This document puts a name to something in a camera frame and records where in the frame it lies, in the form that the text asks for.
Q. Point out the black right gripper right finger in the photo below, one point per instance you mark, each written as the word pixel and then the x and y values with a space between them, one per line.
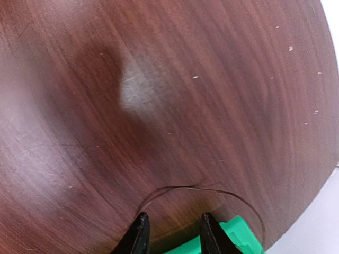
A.
pixel 213 238

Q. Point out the green three-compartment bin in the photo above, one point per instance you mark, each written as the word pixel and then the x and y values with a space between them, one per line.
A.
pixel 236 229

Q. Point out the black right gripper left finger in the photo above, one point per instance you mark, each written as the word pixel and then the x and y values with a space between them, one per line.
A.
pixel 136 239

